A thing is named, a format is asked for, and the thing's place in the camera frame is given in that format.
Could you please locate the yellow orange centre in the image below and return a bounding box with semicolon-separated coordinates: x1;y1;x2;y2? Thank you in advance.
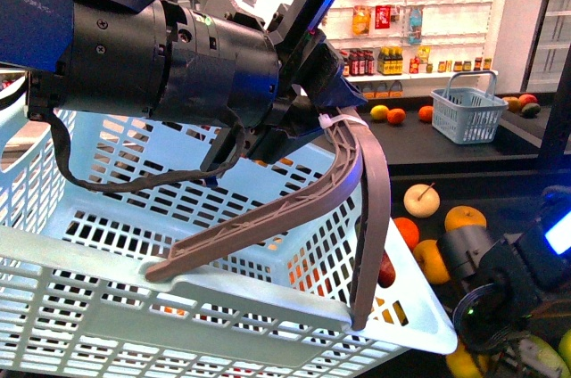
413;240;451;285

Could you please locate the small blue basket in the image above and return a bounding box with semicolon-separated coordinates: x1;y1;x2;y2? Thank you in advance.
431;70;508;145

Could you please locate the green apple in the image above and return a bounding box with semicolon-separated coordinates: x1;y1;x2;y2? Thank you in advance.
558;329;571;370

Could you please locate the large light blue basket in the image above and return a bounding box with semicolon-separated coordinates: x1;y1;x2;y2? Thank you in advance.
0;78;459;378

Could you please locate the black cable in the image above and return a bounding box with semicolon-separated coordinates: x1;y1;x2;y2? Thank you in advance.
48;108;246;194

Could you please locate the white pear with stem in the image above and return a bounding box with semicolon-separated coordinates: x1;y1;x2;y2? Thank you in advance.
403;184;441;218

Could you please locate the yellow orange apple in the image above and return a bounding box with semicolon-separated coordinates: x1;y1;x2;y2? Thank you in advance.
444;205;487;232

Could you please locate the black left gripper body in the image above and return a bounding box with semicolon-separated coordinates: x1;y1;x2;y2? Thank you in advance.
195;0;364;172

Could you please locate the black fruit shelf tray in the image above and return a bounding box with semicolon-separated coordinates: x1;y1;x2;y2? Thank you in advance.
378;168;571;378

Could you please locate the rear black fruit shelf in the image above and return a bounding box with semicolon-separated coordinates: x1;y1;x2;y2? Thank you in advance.
358;93;554;177

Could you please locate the red apple centre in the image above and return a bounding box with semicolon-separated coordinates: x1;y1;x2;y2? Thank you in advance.
377;251;396;288

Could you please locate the yellow lemon lower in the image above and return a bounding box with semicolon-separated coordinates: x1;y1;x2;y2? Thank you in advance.
445;341;490;378

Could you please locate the orange tangerine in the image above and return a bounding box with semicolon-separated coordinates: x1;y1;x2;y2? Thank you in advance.
393;217;420;251

